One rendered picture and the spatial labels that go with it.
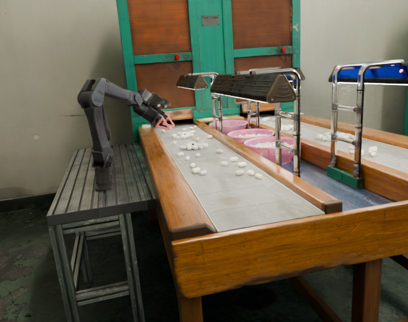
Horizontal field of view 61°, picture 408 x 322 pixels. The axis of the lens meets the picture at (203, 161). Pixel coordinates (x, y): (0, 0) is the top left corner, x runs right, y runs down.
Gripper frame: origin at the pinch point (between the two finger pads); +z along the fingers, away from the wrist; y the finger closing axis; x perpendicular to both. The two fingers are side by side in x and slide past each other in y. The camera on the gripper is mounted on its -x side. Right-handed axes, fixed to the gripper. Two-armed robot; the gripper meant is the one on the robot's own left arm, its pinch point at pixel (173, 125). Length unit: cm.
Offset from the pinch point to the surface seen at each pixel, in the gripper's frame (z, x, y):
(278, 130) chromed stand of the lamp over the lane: 16, -24, -94
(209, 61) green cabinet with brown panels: 4, -53, 45
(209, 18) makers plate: -14, -78, 45
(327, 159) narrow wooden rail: 46, -28, -86
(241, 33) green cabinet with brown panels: 11, -84, 45
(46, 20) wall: -117, -8, 121
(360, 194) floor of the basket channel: 46, -21, -115
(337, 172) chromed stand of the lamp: 46, -25, -98
